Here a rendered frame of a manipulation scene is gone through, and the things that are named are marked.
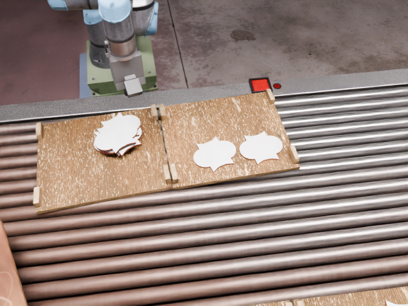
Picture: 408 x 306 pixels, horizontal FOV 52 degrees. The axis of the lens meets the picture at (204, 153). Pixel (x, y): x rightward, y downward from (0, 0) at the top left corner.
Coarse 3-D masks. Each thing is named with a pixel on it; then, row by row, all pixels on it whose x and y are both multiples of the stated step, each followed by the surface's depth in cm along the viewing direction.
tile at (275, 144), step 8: (248, 136) 140; (256, 136) 140; (264, 136) 140; (272, 136) 140; (248, 144) 138; (256, 144) 138; (264, 144) 138; (272, 144) 138; (280, 144) 138; (240, 152) 136; (248, 152) 136; (256, 152) 136; (264, 152) 136; (272, 152) 136; (256, 160) 134; (264, 160) 134
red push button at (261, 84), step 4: (256, 80) 159; (260, 80) 159; (264, 80) 159; (252, 84) 158; (256, 84) 157; (260, 84) 157; (264, 84) 157; (256, 88) 156; (260, 88) 156; (264, 88) 156; (268, 88) 156
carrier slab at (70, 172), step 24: (72, 120) 146; (96, 120) 146; (144, 120) 146; (48, 144) 139; (72, 144) 139; (144, 144) 139; (48, 168) 133; (72, 168) 133; (96, 168) 133; (120, 168) 133; (144, 168) 133; (168, 168) 133; (48, 192) 128; (72, 192) 128; (96, 192) 128; (120, 192) 128; (144, 192) 128
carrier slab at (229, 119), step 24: (240, 96) 153; (264, 96) 153; (168, 120) 146; (192, 120) 146; (216, 120) 146; (240, 120) 145; (264, 120) 145; (168, 144) 139; (192, 144) 139; (240, 144) 139; (288, 144) 139; (192, 168) 133; (240, 168) 133; (264, 168) 133; (288, 168) 133
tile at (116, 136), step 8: (104, 128) 137; (112, 128) 137; (120, 128) 137; (128, 128) 137; (136, 128) 137; (104, 136) 135; (112, 136) 135; (120, 136) 135; (128, 136) 135; (96, 144) 133; (104, 144) 133; (112, 144) 133; (120, 144) 133; (128, 144) 133
